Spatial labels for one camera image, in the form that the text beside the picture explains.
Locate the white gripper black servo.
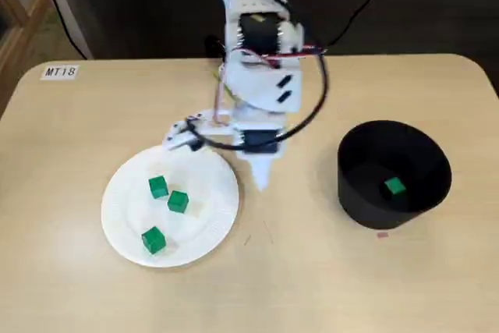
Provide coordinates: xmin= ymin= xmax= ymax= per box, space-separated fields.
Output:
xmin=232 ymin=108 xmax=288 ymax=193

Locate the green cube block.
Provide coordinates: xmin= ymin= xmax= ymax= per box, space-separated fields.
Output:
xmin=167 ymin=190 xmax=190 ymax=215
xmin=148 ymin=175 xmax=169 ymax=200
xmin=141 ymin=225 xmax=168 ymax=255
xmin=384 ymin=176 xmax=406 ymax=197

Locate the black round pot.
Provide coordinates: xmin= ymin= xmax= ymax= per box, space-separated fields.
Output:
xmin=336 ymin=120 xmax=453 ymax=231

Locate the white paper plate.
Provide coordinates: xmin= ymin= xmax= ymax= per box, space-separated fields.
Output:
xmin=100 ymin=143 xmax=241 ymax=270

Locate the white MT18 label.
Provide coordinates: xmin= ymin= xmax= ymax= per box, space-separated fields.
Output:
xmin=40 ymin=64 xmax=80 ymax=81

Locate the red white gripper wire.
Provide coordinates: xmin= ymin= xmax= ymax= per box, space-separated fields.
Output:
xmin=212 ymin=63 xmax=235 ymax=127

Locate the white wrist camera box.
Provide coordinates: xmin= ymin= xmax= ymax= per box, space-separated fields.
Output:
xmin=162 ymin=108 xmax=235 ymax=154

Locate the thick black camera cable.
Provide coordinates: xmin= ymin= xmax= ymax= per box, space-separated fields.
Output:
xmin=185 ymin=42 xmax=332 ymax=153

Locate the red servo wire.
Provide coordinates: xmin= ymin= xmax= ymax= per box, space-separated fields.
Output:
xmin=229 ymin=44 xmax=328 ymax=71

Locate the black power cable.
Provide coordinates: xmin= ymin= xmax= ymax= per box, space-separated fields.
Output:
xmin=302 ymin=0 xmax=391 ymax=55

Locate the long black cable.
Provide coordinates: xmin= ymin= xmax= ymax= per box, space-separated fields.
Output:
xmin=33 ymin=0 xmax=89 ymax=60

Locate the wooden shelf frame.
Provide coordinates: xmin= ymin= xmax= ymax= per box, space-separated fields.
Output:
xmin=0 ymin=0 xmax=54 ymax=110

